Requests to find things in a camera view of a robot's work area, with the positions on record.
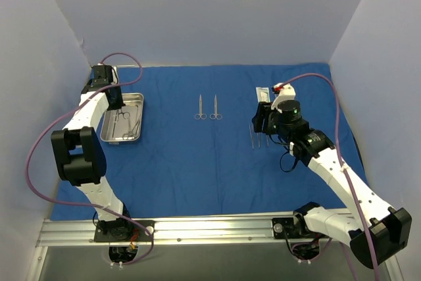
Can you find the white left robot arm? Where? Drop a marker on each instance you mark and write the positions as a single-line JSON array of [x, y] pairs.
[[79, 157]]

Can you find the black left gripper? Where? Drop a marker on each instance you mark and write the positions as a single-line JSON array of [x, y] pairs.
[[115, 99]]

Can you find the white sterile packet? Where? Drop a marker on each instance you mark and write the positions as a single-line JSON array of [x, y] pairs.
[[263, 94]]

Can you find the steel surgical scissors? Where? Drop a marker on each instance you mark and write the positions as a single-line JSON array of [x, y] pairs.
[[215, 115], [200, 115]]

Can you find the blue surgical drape cloth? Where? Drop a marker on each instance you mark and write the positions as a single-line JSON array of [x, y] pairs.
[[185, 167]]

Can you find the aluminium front rail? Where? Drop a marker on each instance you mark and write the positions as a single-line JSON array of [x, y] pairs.
[[253, 228]]

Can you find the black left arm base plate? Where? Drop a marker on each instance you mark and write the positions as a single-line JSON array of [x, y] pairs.
[[119, 231]]

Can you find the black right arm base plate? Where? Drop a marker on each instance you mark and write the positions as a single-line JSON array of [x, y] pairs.
[[292, 228]]

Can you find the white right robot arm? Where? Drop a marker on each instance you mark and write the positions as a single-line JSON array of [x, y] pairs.
[[376, 231]]

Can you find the metal surgical instrument tray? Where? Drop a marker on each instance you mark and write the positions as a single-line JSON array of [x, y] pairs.
[[129, 99]]

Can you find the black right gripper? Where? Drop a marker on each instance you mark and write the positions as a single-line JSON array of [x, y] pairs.
[[260, 118]]

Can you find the steel hemostat clamp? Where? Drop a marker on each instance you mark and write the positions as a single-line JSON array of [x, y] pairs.
[[121, 122], [132, 116]]

